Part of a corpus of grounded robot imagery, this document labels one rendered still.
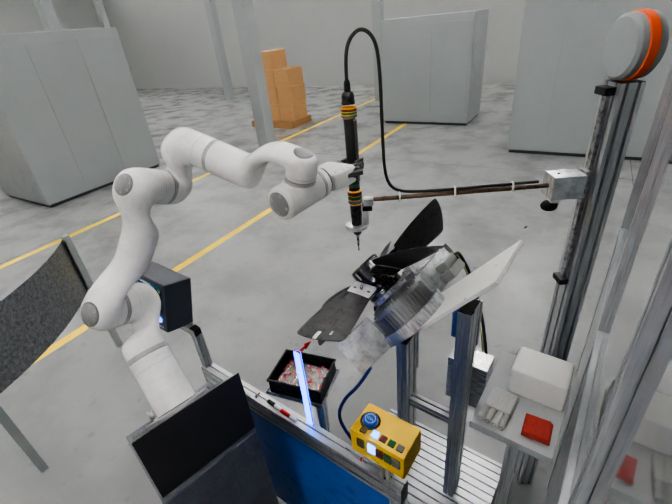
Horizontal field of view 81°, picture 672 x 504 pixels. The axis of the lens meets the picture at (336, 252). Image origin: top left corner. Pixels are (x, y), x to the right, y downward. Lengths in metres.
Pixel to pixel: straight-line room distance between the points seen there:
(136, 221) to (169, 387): 0.48
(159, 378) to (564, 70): 6.14
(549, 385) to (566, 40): 5.52
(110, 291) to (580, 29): 6.13
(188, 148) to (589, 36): 5.88
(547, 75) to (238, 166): 5.86
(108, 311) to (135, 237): 0.22
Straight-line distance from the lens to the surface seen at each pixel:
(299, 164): 0.91
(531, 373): 1.47
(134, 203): 1.16
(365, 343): 1.43
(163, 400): 1.29
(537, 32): 6.56
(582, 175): 1.34
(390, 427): 1.14
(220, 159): 1.06
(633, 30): 1.28
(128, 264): 1.27
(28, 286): 2.72
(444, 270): 1.58
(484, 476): 2.26
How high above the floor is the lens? 2.00
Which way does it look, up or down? 30 degrees down
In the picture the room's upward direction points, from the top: 6 degrees counter-clockwise
